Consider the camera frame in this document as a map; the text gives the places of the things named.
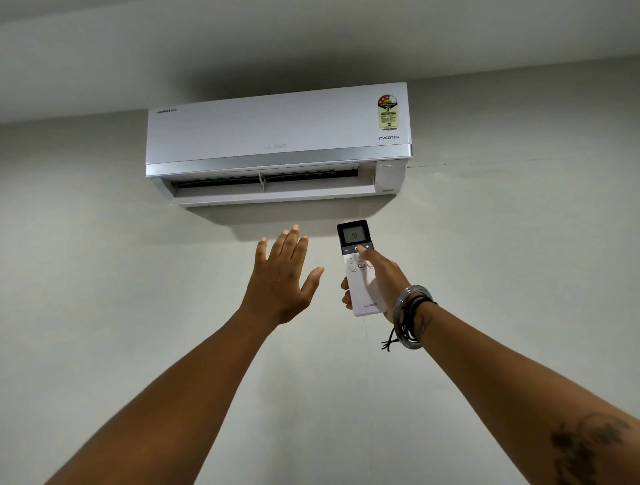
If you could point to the person's right hand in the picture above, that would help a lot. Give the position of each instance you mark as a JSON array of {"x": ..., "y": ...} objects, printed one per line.
[{"x": 390, "y": 282}]

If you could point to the person's right forearm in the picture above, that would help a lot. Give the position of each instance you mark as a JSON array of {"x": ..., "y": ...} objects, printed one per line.
[{"x": 500, "y": 394}]

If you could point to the silver metal bangle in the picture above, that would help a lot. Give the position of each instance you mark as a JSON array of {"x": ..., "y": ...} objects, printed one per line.
[{"x": 400, "y": 310}]

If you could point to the person's right thumb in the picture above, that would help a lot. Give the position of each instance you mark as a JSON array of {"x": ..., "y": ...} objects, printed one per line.
[{"x": 371, "y": 257}]

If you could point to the person's left middle finger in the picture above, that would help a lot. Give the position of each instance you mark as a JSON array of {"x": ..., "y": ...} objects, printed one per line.
[{"x": 291, "y": 245}]

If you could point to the white remote control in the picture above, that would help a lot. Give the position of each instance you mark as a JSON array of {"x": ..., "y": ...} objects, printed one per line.
[{"x": 361, "y": 292}]

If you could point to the white wall air conditioner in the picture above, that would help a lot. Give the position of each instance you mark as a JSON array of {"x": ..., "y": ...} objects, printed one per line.
[{"x": 280, "y": 130}]

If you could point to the person's left little finger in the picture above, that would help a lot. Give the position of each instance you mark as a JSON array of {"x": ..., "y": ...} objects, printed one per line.
[{"x": 260, "y": 256}]

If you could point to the energy rating sticker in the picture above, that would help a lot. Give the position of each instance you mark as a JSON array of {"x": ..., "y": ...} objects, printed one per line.
[{"x": 387, "y": 114}]

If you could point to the person's left thumb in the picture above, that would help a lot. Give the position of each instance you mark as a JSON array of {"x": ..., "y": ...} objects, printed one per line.
[{"x": 311, "y": 284}]

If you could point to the person's left forearm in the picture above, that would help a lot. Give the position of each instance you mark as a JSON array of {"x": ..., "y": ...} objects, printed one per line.
[{"x": 190, "y": 394}]

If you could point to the person's left hand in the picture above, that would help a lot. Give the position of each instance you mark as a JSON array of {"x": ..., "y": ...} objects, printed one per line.
[{"x": 275, "y": 287}]

